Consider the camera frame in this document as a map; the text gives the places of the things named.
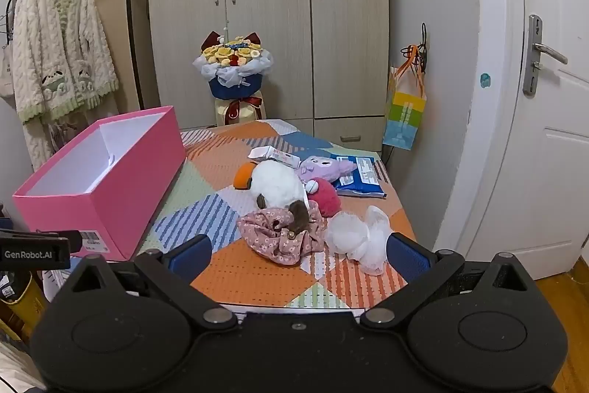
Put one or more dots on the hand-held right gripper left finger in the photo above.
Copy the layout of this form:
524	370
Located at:
191	257

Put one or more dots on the pink cardboard box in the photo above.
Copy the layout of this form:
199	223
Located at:
69	218

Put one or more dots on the red plush toy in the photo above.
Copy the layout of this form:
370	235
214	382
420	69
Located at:
327	198

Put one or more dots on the teal sticker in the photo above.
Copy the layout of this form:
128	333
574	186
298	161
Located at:
485	80

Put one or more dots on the pink floral cloth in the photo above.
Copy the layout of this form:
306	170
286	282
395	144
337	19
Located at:
271	239

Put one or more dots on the black wall hook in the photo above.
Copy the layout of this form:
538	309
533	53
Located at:
423	41

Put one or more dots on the white tissue packet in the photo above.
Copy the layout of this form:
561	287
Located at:
276	154

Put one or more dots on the small brown plush charm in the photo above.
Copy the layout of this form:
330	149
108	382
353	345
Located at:
299	217

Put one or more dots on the purple plush toy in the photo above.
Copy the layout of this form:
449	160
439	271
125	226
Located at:
322	167

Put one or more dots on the patchwork blanket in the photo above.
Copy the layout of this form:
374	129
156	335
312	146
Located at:
257	282

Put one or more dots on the cream fleece robe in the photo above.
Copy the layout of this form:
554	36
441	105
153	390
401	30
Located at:
41	139

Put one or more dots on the yellow cylindrical container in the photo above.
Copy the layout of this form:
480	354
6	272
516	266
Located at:
20	296

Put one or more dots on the white door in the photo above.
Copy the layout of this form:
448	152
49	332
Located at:
543	135

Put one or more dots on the colourful paper gift bag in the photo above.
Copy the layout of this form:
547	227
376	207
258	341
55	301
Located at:
405	121

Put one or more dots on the black clothes rack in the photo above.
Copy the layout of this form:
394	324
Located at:
130	6

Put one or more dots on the flower bouquet blue wrap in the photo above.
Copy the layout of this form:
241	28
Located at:
234	61

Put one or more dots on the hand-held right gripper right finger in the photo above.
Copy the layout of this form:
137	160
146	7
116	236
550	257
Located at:
405	256

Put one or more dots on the blue wipes packet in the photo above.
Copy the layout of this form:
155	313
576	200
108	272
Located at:
343	159
368	174

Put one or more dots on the white plush toy orange beak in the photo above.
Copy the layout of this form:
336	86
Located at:
276	183

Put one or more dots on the white tote bag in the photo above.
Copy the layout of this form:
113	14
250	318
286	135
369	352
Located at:
5	70

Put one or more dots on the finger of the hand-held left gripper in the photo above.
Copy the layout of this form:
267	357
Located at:
4	222
64	240

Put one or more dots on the cream knitted cardigan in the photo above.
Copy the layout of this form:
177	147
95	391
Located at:
64	52

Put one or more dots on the white mesh bath puff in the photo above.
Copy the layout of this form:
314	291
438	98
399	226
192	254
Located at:
354	232

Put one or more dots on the grey wooden wardrobe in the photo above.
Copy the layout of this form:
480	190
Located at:
276	29

